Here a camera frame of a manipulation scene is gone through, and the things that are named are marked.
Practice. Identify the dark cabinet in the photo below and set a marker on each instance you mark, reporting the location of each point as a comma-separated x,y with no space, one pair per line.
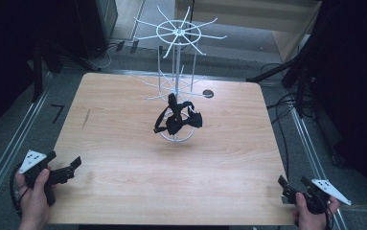
91,25

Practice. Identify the black metal stand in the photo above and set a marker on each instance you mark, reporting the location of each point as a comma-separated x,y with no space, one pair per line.
38,73
299,70

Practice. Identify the light wooden platform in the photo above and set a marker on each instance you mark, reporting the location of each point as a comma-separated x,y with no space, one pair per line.
286,28

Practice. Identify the black bow tie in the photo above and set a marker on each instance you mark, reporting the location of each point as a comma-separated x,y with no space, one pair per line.
171,124
194,119

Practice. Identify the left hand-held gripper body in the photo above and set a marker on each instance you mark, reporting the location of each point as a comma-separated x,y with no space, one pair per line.
31,159

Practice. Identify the person's left hand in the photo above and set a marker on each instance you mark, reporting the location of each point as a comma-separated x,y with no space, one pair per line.
34,204

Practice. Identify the person's right hand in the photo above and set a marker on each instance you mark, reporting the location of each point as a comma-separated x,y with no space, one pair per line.
312,220

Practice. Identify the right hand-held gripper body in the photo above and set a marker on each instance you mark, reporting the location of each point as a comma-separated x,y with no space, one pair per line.
329,191

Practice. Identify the round black table grommet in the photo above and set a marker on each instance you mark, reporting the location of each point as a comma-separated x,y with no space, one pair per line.
208,93

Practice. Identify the black floor tape mark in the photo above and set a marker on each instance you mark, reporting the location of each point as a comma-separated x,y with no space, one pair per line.
58,110

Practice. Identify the metal floor rail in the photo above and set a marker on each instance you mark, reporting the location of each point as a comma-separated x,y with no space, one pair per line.
309,150
15,143

